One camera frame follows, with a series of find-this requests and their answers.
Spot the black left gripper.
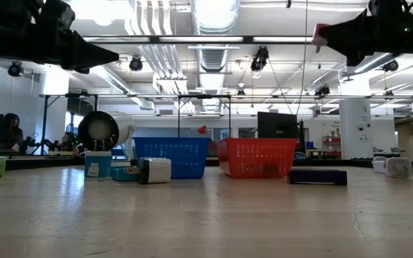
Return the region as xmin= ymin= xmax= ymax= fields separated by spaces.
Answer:
xmin=12 ymin=27 xmax=120 ymax=75

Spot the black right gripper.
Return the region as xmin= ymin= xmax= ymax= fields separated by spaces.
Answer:
xmin=320 ymin=9 xmax=413 ymax=67

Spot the pink and white tape roll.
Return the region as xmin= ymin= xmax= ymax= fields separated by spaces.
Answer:
xmin=312 ymin=23 xmax=331 ymax=54

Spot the white cube with dotted face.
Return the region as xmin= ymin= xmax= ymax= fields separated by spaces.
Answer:
xmin=384 ymin=157 xmax=413 ymax=179

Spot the dark purple box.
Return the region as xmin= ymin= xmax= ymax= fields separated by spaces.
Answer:
xmin=287 ymin=168 xmax=348 ymax=186

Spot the white shelf with items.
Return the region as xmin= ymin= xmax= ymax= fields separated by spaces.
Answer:
xmin=321 ymin=135 xmax=341 ymax=158

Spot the black ceiling spotlight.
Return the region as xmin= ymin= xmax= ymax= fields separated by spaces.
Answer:
xmin=383 ymin=59 xmax=400 ymax=73
xmin=128 ymin=54 xmax=144 ymax=72
xmin=6 ymin=59 xmax=24 ymax=78
xmin=314 ymin=84 xmax=332 ymax=98

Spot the white cylindrical projector on stand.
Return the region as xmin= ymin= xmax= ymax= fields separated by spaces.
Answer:
xmin=77 ymin=110 xmax=136 ymax=161

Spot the white pillar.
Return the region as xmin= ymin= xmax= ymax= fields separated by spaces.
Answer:
xmin=338 ymin=98 xmax=373 ymax=161

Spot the person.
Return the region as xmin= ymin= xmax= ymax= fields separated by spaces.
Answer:
xmin=58 ymin=131 xmax=75 ymax=152
xmin=0 ymin=113 xmax=24 ymax=155

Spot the blue white carton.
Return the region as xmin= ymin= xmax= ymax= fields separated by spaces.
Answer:
xmin=84 ymin=140 xmax=113 ymax=178

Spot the teal flat box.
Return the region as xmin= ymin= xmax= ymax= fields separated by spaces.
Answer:
xmin=109 ymin=165 xmax=140 ymax=183

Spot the white cup far right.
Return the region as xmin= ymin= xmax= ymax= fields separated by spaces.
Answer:
xmin=371 ymin=156 xmax=389 ymax=175

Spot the red desk lamp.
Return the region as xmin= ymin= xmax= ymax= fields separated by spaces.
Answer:
xmin=196 ymin=125 xmax=212 ymax=139

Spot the blue plastic basket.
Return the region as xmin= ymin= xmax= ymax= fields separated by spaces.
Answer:
xmin=132 ymin=136 xmax=212 ymax=180

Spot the red plastic basket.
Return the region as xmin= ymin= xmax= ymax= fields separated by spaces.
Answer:
xmin=216 ymin=138 xmax=298 ymax=179

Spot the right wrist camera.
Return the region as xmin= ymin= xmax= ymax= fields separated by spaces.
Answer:
xmin=368 ymin=0 xmax=408 ymax=19

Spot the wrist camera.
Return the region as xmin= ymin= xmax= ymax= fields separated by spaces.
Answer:
xmin=39 ymin=0 xmax=75 ymax=29
xmin=368 ymin=0 xmax=408 ymax=19

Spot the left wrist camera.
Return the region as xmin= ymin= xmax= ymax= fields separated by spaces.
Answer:
xmin=39 ymin=0 xmax=75 ymax=29

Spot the black background rig frame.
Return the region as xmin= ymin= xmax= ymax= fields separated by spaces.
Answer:
xmin=38 ymin=92 xmax=233 ymax=156

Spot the black overhead camera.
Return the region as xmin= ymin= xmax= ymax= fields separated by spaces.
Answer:
xmin=250 ymin=45 xmax=270 ymax=79

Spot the black aluminium rig frame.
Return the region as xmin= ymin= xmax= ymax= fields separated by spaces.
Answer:
xmin=4 ymin=158 xmax=413 ymax=170

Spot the white wall charger cube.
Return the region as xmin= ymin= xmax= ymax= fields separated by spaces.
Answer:
xmin=125 ymin=157 xmax=173 ymax=185

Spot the silver air duct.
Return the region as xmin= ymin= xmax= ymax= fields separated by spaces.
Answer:
xmin=191 ymin=0 xmax=240 ymax=114

